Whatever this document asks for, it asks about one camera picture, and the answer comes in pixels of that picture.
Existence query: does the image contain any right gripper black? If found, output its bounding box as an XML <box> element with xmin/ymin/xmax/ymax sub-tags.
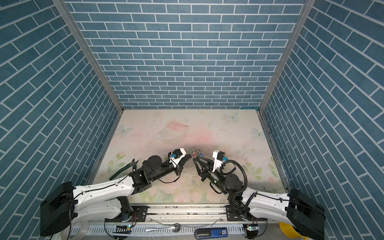
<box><xmin>195</xmin><ymin>156</ymin><xmax>230</xmax><ymax>197</ymax></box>

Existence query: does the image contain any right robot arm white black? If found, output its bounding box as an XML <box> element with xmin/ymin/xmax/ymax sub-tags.
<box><xmin>193</xmin><ymin>156</ymin><xmax>326</xmax><ymax>240</ymax></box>

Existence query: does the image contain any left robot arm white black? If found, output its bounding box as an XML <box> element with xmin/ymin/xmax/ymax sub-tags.
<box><xmin>40</xmin><ymin>149</ymin><xmax>192</xmax><ymax>237</ymax></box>

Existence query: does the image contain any metal rod tool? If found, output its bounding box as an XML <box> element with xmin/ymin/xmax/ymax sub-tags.
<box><xmin>145</xmin><ymin>218</ymin><xmax>223</xmax><ymax>233</ymax></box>

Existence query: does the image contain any blue black device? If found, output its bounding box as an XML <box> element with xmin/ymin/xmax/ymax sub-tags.
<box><xmin>194</xmin><ymin>228</ymin><xmax>228</xmax><ymax>240</ymax></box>

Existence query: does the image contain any yellow tape roll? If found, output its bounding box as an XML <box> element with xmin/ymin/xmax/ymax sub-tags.
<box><xmin>279</xmin><ymin>222</ymin><xmax>308</xmax><ymax>240</ymax></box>

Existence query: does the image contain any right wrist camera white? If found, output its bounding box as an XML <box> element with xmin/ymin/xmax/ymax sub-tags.
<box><xmin>213</xmin><ymin>150</ymin><xmax>225</xmax><ymax>172</ymax></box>

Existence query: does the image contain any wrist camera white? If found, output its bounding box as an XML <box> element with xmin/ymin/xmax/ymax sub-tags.
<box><xmin>213</xmin><ymin>150</ymin><xmax>225</xmax><ymax>172</ymax></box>
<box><xmin>168</xmin><ymin>148</ymin><xmax>187</xmax><ymax>168</ymax></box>

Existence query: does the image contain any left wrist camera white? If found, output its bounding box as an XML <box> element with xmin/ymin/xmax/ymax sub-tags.
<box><xmin>168</xmin><ymin>148</ymin><xmax>187</xmax><ymax>168</ymax></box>

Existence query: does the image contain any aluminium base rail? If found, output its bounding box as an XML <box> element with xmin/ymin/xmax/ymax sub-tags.
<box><xmin>58</xmin><ymin>204</ymin><xmax>270</xmax><ymax>240</ymax></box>

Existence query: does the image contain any aluminium corner post right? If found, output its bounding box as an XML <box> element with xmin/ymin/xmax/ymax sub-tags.
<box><xmin>259</xmin><ymin>0</ymin><xmax>316</xmax><ymax>114</ymax></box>

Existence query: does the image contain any aluminium corner post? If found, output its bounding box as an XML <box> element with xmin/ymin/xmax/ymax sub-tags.
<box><xmin>259</xmin><ymin>0</ymin><xmax>316</xmax><ymax>114</ymax></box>
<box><xmin>52</xmin><ymin>0</ymin><xmax>124</xmax><ymax>114</ymax></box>

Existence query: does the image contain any aluminium corner post left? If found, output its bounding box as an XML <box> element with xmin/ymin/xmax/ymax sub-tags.
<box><xmin>52</xmin><ymin>0</ymin><xmax>124</xmax><ymax>114</ymax></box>

